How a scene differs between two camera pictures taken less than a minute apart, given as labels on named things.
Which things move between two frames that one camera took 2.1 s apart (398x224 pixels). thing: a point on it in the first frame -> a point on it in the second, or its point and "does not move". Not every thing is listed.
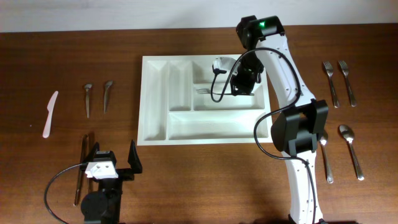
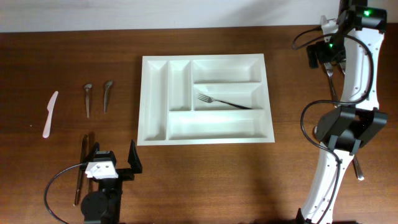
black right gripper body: (241, 88) -> (313, 55)
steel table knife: (83, 163) does not move
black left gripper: (125, 173) does not move
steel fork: (205, 91) -> (209, 99)
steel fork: (329, 70) does not move
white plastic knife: (50, 107) does not move
